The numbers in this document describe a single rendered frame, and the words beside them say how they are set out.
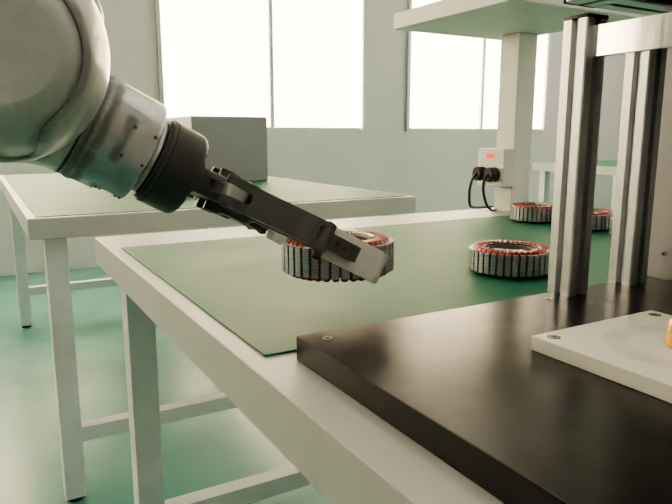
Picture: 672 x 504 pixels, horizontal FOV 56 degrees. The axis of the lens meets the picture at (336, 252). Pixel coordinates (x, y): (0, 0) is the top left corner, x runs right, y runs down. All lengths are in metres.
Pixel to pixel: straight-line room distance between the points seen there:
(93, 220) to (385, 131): 4.33
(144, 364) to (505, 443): 0.96
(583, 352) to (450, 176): 5.72
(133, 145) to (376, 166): 5.20
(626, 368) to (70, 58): 0.38
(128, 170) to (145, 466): 0.89
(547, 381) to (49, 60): 0.36
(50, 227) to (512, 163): 1.09
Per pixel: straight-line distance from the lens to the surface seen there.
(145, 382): 1.27
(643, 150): 0.77
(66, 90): 0.32
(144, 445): 1.32
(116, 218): 1.63
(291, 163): 5.26
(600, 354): 0.50
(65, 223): 1.61
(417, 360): 0.48
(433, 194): 6.08
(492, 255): 0.85
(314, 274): 0.58
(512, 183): 1.56
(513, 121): 1.58
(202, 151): 0.54
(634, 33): 0.67
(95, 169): 0.52
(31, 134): 0.34
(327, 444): 0.43
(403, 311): 0.69
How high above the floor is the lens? 0.94
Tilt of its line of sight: 10 degrees down
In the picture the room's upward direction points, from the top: straight up
